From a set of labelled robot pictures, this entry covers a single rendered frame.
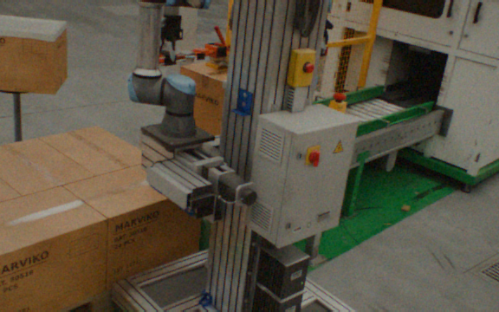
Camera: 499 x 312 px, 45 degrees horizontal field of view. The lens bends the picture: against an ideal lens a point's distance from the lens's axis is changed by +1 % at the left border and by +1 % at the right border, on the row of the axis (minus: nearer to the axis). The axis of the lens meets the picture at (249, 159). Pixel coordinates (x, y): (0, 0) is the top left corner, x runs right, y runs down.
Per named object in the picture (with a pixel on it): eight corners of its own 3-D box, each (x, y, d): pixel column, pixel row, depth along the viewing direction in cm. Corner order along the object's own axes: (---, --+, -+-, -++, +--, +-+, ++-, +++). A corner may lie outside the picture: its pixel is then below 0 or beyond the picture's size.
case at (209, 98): (244, 115, 382) (251, 54, 366) (294, 134, 360) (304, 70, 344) (175, 134, 338) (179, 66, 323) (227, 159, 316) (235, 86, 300)
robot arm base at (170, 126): (204, 134, 248) (205, 112, 244) (173, 140, 239) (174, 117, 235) (182, 122, 258) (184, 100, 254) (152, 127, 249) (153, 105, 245)
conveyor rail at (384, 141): (433, 131, 482) (439, 108, 474) (439, 133, 478) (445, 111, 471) (228, 211, 322) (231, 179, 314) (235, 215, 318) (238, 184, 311)
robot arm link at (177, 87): (192, 115, 239) (195, 82, 234) (158, 111, 239) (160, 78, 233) (196, 106, 250) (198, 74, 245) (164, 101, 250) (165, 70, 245)
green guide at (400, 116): (428, 110, 481) (430, 100, 477) (440, 114, 474) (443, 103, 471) (302, 152, 370) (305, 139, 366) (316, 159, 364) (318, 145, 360)
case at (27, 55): (68, 77, 432) (67, 21, 416) (55, 94, 395) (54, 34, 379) (-22, 69, 425) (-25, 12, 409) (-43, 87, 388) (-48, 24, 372)
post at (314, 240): (308, 253, 369) (337, 99, 329) (317, 258, 365) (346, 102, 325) (301, 256, 364) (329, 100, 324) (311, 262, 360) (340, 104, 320)
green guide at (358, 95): (372, 91, 513) (373, 81, 509) (382, 94, 507) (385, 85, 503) (241, 125, 402) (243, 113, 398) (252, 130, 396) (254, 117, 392)
